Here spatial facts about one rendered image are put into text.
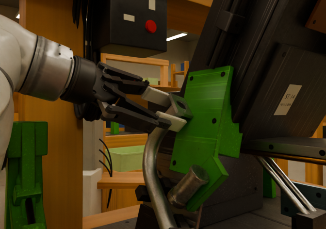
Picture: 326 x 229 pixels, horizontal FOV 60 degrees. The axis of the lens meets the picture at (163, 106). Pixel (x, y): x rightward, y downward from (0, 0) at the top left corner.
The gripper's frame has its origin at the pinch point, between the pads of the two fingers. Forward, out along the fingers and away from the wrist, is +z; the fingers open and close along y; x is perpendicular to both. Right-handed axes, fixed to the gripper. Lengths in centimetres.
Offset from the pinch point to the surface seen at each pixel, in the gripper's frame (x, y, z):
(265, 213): 15.6, -10.5, 43.6
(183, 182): 2.8, -14.9, 0.9
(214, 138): -4.4, -10.1, 4.4
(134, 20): -4.4, 27.0, -4.0
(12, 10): 456, 947, 6
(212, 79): -9.9, 0.2, 4.4
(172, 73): 190, 424, 300
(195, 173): -0.2, -15.1, 0.9
